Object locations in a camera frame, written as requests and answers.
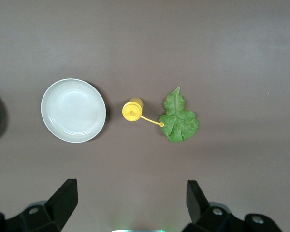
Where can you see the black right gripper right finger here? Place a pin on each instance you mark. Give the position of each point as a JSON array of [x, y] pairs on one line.
[[198, 205]]

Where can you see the green lettuce leaf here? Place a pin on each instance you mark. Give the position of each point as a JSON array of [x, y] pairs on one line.
[[177, 120]]

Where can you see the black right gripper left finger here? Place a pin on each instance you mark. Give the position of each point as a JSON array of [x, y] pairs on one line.
[[60, 205]]

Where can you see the yellow squeeze bottle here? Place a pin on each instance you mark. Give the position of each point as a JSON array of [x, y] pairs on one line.
[[133, 111]]

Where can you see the beige round plate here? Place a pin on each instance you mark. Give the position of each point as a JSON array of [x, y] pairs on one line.
[[73, 110]]

